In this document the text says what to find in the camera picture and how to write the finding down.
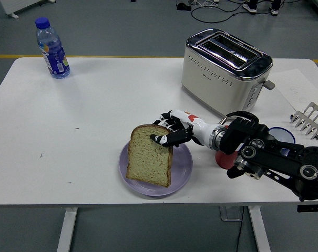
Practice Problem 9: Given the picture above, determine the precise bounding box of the clear water bottle blue cap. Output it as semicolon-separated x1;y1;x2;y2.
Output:
34;17;71;79

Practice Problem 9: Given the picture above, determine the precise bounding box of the cream and chrome toaster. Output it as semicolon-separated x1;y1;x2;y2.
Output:
181;28;276;122

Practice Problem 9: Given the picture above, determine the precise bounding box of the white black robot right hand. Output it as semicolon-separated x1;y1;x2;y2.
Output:
149;109;215;148

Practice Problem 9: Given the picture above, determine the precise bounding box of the purple plastic plate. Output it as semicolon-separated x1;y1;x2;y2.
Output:
118;136;193;197

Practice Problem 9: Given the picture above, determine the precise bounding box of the grey metal foot plate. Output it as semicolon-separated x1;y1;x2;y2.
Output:
218;206;244;222

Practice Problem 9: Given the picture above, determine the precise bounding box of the white sheet of paper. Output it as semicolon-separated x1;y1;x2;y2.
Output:
270;68;318;111

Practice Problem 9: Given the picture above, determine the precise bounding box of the slice of bread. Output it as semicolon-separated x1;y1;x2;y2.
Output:
125;124;174;188

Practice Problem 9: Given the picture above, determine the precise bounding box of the black floor cable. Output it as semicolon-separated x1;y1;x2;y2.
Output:
191;0;244;23

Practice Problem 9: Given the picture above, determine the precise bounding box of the white table leg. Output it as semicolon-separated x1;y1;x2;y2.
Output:
56;207;78;252
247;205;272;252

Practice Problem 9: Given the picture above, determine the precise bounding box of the white floor heater panel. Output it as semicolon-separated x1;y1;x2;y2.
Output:
0;0;56;19

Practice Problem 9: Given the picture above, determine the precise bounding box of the white wire stand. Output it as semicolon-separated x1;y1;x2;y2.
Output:
189;0;220;7

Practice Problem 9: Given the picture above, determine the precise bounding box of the thin black hanging cable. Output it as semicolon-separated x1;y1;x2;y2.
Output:
235;207;245;252

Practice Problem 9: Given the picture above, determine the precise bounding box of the black table control panel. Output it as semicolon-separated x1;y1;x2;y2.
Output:
296;204;318;213

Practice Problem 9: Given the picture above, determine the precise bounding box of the silver metal toast rack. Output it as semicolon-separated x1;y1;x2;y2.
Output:
289;101;318;140

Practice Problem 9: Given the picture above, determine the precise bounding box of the red mug white inside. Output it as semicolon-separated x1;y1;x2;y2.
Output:
214;125;240;170

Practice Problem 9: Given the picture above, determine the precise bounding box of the blue mug white inside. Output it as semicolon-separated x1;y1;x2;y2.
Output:
268;127;296;155

